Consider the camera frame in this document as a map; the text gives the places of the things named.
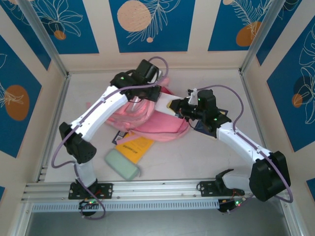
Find slotted grey cable duct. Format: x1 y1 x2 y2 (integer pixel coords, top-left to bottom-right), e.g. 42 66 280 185
31 199 220 213

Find aluminium frame post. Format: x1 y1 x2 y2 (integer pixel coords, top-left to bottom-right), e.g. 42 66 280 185
17 0 70 77
239 0 281 74

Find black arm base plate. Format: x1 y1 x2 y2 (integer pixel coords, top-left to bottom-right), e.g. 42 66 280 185
198 180 246 198
68 182 114 200

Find aluminium front rail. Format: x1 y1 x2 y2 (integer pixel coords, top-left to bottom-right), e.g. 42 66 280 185
21 177 293 204

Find aluminium side rail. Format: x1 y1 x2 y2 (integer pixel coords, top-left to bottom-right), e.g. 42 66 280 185
238 69 276 177
36 72 72 183

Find pink backpack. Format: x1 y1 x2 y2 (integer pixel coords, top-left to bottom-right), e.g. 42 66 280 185
85 76 190 143

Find navy book with QR code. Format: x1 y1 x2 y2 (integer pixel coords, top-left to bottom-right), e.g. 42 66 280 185
112 129 129 146

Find black controller board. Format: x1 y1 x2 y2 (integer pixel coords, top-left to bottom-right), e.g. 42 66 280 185
78 199 99 218
218 198 245 214

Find navy book with yellow label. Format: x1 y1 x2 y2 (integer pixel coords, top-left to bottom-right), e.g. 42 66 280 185
193 107 228 141

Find aluminium lower frame bar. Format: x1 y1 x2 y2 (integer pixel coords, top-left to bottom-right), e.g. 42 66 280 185
279 196 306 236
8 203 34 236

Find white book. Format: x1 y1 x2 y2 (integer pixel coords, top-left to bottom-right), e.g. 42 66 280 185
154 92 184 118

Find purple cable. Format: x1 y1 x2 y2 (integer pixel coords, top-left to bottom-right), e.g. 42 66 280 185
51 56 169 220
196 85 293 214

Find green pencil case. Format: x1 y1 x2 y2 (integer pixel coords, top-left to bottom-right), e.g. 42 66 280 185
103 148 142 182

